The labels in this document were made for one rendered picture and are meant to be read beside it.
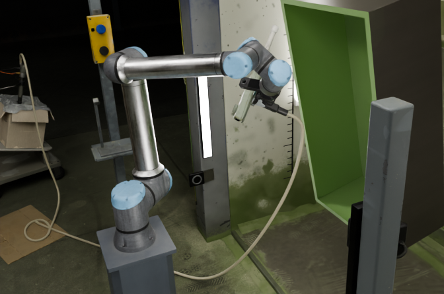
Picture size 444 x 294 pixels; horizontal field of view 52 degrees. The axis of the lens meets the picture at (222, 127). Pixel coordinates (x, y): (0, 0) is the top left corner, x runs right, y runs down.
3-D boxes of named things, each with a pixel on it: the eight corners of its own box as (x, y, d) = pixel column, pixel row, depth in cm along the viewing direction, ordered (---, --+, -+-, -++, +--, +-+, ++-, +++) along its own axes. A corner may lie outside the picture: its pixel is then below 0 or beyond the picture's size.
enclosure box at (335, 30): (362, 175, 278) (339, -25, 224) (444, 225, 228) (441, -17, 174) (315, 200, 268) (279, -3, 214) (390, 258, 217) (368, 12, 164)
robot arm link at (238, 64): (86, 60, 181) (245, 49, 152) (106, 53, 191) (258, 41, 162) (93, 88, 185) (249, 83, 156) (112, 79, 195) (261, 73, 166)
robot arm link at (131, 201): (108, 227, 204) (102, 193, 197) (129, 207, 218) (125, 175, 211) (137, 234, 198) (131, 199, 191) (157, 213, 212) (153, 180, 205)
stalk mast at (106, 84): (134, 240, 318) (98, -4, 256) (136, 244, 313) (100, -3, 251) (125, 242, 316) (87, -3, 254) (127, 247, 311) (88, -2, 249)
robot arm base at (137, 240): (118, 257, 199) (115, 238, 195) (110, 234, 216) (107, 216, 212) (160, 245, 206) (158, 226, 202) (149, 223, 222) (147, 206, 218)
